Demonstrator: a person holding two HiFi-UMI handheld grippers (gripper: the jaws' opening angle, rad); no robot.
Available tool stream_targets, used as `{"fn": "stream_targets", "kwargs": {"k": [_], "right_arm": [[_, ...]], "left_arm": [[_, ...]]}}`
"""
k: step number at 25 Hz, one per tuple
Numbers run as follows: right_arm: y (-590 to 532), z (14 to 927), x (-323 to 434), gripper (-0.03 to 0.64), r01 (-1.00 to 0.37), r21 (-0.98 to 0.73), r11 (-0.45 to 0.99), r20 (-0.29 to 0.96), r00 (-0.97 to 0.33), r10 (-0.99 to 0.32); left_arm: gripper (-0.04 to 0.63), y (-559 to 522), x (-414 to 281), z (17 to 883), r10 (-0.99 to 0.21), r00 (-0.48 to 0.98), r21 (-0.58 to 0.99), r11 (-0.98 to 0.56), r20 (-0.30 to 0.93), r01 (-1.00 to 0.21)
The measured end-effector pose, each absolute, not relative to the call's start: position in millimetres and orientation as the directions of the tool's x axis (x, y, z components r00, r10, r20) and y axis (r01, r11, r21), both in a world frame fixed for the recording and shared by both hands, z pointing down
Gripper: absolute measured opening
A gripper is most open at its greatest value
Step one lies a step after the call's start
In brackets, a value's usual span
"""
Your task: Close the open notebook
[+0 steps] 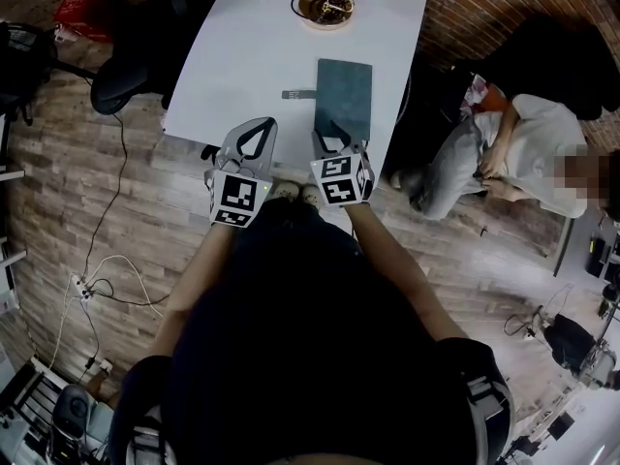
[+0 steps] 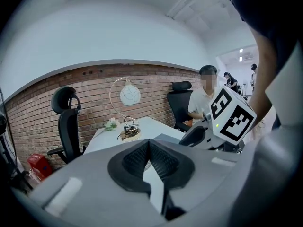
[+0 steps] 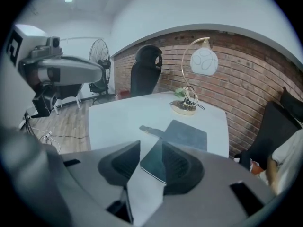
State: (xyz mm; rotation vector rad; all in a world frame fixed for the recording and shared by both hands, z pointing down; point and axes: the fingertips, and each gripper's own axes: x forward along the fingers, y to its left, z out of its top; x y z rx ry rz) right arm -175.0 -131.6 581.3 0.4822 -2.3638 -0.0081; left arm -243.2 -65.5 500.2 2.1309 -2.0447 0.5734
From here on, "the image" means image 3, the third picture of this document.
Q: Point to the black headrest office chair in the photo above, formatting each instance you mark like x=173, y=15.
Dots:
x=277, y=126

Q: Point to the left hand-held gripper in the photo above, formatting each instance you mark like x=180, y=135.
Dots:
x=26, y=39

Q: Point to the black standing fan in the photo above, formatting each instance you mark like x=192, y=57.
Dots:
x=99, y=53

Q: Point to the black mesh office chair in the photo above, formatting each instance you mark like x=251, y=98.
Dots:
x=144, y=74

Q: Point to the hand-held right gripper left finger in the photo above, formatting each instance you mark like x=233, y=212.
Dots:
x=94, y=171

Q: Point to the white power strip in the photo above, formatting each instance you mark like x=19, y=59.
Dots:
x=47, y=135

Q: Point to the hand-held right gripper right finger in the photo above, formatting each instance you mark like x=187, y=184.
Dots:
x=208, y=188

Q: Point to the thin grey book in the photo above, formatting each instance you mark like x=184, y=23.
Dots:
x=184, y=133

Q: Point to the white table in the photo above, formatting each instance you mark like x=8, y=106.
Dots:
x=118, y=119

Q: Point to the white globe gold table lamp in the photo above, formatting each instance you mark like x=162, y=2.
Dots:
x=204, y=60

